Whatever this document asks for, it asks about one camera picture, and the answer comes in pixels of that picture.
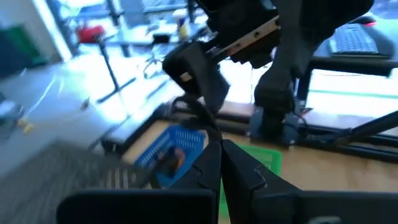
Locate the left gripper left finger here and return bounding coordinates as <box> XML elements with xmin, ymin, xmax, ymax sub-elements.
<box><xmin>169</xmin><ymin>139</ymin><xmax>223</xmax><ymax>191</ymax></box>

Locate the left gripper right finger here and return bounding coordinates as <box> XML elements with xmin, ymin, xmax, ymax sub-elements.
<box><xmin>221</xmin><ymin>138</ymin><xmax>302</xmax><ymax>224</ymax></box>

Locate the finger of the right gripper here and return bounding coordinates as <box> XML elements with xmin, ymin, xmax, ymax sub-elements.
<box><xmin>272</xmin><ymin>18</ymin><xmax>317</xmax><ymax>80</ymax></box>
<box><xmin>200</xmin><ymin>55</ymin><xmax>231</xmax><ymax>115</ymax></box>

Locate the green plastic basket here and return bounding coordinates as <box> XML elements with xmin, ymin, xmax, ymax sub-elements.
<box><xmin>218</xmin><ymin>142</ymin><xmax>284</xmax><ymax>220</ymax></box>

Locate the blue plastic basket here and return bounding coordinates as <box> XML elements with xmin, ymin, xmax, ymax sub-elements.
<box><xmin>132</xmin><ymin>124</ymin><xmax>208</xmax><ymax>190</ymax></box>

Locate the black keyboard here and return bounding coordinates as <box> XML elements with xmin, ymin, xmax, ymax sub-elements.
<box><xmin>328</xmin><ymin>23</ymin><xmax>379</xmax><ymax>57</ymax></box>

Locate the yellow bottle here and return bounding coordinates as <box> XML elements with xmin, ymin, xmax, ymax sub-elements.
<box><xmin>172</xmin><ymin>8</ymin><xmax>191</xmax><ymax>42</ymax></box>

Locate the black computer mouse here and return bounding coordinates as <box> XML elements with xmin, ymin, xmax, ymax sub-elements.
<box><xmin>354</xmin><ymin>14</ymin><xmax>377</xmax><ymax>28</ymax></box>

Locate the red stool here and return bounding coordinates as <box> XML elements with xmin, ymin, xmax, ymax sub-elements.
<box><xmin>75</xmin><ymin>24</ymin><xmax>138</xmax><ymax>104</ymax></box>

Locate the black aluminium rig frame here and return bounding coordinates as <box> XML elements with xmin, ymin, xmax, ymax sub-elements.
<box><xmin>99</xmin><ymin>55</ymin><xmax>398</xmax><ymax>164</ymax></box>

